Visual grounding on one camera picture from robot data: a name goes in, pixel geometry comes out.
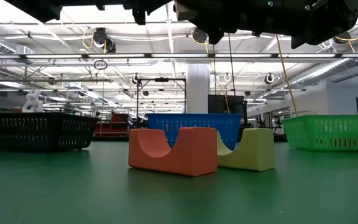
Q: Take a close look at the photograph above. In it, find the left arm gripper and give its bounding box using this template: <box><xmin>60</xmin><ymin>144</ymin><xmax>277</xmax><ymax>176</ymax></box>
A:
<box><xmin>122</xmin><ymin>0</ymin><xmax>173</xmax><ymax>26</ymax></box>

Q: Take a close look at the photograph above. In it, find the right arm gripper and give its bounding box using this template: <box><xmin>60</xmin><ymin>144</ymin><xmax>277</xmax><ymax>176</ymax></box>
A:
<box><xmin>173</xmin><ymin>0</ymin><xmax>239</xmax><ymax>45</ymax></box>

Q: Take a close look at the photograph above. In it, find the red arch block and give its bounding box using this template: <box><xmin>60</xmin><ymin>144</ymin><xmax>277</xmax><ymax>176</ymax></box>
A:
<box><xmin>128</xmin><ymin>126</ymin><xmax>219</xmax><ymax>177</ymax></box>

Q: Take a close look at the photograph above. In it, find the yellow arch block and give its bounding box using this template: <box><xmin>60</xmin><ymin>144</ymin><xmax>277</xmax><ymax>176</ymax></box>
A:
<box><xmin>216</xmin><ymin>128</ymin><xmax>275</xmax><ymax>172</ymax></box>

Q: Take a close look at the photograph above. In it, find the ceiling light strip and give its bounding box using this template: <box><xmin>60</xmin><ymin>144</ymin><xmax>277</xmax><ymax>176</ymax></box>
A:
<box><xmin>0</xmin><ymin>52</ymin><xmax>358</xmax><ymax>60</ymax></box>

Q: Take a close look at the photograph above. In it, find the white pillar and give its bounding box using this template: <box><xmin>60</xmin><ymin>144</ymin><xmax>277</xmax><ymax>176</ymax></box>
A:
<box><xmin>186</xmin><ymin>63</ymin><xmax>211</xmax><ymax>114</ymax></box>

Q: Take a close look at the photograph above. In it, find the black screen panel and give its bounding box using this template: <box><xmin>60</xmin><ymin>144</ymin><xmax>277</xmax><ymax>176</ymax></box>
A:
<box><xmin>208</xmin><ymin>94</ymin><xmax>245</xmax><ymax>114</ymax></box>

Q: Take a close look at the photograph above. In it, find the blue plastic basket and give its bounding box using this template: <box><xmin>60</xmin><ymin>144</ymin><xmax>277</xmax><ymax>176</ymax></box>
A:
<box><xmin>146</xmin><ymin>113</ymin><xmax>244</xmax><ymax>151</ymax></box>

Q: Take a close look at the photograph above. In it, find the red cart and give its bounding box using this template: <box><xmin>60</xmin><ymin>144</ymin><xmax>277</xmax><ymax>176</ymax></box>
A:
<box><xmin>93</xmin><ymin>112</ymin><xmax>130</xmax><ymax>138</ymax></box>

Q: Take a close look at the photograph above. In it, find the white robot figure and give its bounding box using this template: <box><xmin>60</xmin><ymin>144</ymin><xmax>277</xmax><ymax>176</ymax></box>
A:
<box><xmin>21</xmin><ymin>89</ymin><xmax>45</xmax><ymax>113</ymax></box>

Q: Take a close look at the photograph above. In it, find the green plastic basket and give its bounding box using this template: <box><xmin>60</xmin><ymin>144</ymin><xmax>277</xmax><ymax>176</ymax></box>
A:
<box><xmin>282</xmin><ymin>114</ymin><xmax>358</xmax><ymax>152</ymax></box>

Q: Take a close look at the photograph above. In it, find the black plastic basket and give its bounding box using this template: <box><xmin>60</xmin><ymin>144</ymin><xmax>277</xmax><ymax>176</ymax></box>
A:
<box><xmin>0</xmin><ymin>111</ymin><xmax>99</xmax><ymax>152</ymax></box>

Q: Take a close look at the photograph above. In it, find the green table mat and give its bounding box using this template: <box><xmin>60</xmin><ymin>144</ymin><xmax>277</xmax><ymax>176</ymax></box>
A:
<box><xmin>0</xmin><ymin>141</ymin><xmax>358</xmax><ymax>224</ymax></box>

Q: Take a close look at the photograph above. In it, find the black ceiling cable reel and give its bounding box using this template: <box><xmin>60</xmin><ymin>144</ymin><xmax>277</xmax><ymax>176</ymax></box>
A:
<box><xmin>192</xmin><ymin>27</ymin><xmax>208</xmax><ymax>44</ymax></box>
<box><xmin>92</xmin><ymin>27</ymin><xmax>117</xmax><ymax>54</ymax></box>

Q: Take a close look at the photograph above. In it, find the black hanging cable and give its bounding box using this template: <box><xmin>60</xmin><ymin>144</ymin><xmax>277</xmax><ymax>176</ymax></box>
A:
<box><xmin>227</xmin><ymin>32</ymin><xmax>237</xmax><ymax>96</ymax></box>

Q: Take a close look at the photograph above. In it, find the yellow hanging cable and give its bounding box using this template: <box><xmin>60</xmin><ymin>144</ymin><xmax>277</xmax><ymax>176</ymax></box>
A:
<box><xmin>275</xmin><ymin>34</ymin><xmax>300</xmax><ymax>116</ymax></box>

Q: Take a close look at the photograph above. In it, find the silver air duct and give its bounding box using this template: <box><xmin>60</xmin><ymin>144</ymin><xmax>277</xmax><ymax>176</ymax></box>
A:
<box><xmin>290</xmin><ymin>37</ymin><xmax>358</xmax><ymax>86</ymax></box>

